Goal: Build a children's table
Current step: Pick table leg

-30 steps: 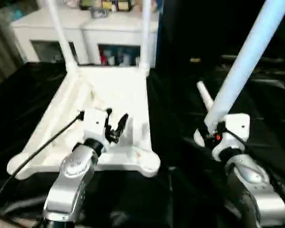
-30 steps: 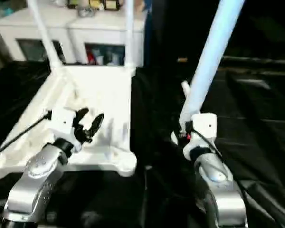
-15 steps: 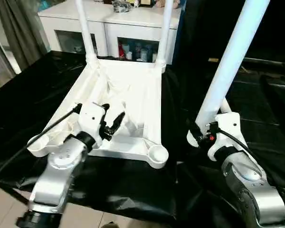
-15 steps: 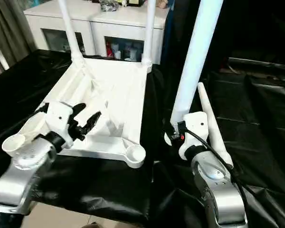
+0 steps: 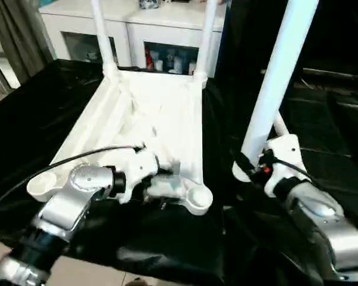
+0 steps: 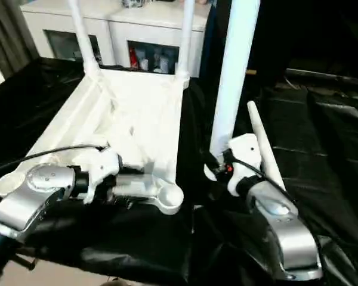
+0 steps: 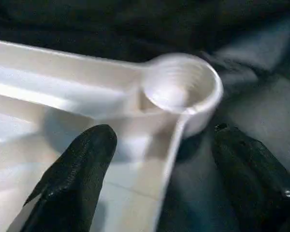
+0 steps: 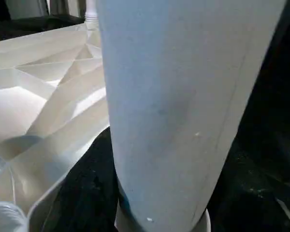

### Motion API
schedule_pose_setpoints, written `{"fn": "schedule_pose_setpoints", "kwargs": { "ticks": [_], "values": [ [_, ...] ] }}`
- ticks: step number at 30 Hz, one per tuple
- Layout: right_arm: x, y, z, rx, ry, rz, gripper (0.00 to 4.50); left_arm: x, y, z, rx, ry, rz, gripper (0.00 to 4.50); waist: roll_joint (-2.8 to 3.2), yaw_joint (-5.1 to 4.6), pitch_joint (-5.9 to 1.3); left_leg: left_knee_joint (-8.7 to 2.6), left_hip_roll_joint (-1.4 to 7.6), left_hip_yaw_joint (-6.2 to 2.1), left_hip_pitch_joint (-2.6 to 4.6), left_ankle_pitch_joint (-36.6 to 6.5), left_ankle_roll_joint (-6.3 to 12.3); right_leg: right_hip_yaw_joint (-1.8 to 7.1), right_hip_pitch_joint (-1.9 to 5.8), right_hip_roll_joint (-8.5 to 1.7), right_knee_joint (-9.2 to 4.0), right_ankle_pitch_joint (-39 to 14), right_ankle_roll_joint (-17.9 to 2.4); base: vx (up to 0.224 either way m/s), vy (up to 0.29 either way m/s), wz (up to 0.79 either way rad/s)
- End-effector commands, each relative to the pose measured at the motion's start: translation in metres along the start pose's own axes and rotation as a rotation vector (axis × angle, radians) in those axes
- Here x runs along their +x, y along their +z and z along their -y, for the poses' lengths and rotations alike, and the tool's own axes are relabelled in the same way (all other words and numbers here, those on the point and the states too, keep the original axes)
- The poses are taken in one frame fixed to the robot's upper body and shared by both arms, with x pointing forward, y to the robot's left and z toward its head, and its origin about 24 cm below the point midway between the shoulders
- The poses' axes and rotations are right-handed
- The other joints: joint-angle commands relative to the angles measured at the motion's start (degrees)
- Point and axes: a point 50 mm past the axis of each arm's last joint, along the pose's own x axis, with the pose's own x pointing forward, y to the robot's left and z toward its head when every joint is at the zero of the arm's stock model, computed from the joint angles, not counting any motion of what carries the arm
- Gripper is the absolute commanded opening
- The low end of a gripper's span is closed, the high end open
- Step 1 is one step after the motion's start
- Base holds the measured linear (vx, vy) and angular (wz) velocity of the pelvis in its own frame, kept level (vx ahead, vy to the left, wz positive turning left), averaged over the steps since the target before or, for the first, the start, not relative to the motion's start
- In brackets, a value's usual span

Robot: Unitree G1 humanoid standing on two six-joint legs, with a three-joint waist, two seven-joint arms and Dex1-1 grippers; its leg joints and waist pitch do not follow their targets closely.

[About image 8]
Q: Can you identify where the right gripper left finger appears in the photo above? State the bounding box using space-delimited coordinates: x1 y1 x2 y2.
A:
50 126 120 232

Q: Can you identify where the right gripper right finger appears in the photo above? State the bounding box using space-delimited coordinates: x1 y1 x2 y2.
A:
206 134 290 232

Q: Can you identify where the white plastic table top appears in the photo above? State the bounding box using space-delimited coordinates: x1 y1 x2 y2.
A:
0 23 211 232

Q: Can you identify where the white plastic table leg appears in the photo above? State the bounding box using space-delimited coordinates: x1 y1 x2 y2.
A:
96 0 288 232
84 0 99 29

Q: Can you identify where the black work mat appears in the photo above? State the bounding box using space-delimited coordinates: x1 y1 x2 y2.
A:
0 0 290 232

